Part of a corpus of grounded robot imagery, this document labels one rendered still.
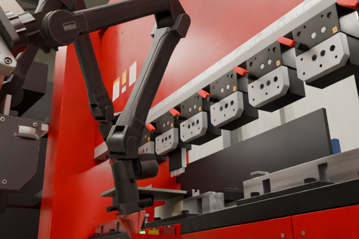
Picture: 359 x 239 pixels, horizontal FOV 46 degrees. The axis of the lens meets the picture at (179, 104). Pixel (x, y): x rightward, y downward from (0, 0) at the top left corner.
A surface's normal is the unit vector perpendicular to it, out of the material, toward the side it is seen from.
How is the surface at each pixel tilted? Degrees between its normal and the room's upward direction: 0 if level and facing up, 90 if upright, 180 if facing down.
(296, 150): 90
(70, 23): 105
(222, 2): 90
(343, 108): 90
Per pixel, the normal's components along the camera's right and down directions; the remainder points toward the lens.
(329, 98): -0.70, -0.26
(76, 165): 0.51, -0.33
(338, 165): -0.86, -0.18
